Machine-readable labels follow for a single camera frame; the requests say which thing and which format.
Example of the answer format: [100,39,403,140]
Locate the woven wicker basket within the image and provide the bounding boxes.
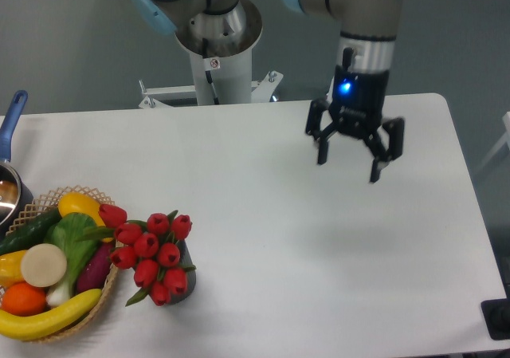
[7,186,119,343]

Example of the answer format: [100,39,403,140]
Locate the beige round disc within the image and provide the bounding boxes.
[21,243,67,288]

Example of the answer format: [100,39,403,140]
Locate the dark grey ribbed vase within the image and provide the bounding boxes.
[163,241,196,305]

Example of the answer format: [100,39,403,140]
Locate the green cucumber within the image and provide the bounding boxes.
[1,208,61,255]

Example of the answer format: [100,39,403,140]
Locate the yellow banana lower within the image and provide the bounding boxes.
[1,289,102,341]

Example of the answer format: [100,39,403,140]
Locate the orange fruit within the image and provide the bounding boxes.
[1,282,47,317]

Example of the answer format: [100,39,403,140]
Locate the purple sweet potato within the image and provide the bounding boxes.
[76,242,114,293]

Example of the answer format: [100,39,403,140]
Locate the yellow squash upper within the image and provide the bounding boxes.
[57,191,105,235]

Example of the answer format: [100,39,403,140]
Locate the white frame right edge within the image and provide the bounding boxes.
[476,112,509,175]

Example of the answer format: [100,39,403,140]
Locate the red tulip bouquet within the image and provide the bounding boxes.
[82,204,192,306]

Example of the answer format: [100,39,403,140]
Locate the green bok choy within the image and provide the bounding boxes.
[45,213,99,308]

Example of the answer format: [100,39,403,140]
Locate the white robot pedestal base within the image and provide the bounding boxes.
[139,0,284,108]

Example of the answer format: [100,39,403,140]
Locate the black device table edge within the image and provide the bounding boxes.
[481,298,509,340]

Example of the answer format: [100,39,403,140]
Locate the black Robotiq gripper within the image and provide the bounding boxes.
[305,65,405,183]

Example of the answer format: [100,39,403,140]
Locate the blue handled saucepan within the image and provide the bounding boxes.
[1,90,33,239]

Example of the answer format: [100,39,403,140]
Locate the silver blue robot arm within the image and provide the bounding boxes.
[131,0,405,182]

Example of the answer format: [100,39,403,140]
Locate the yellow pepper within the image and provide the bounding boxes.
[0,250,27,288]

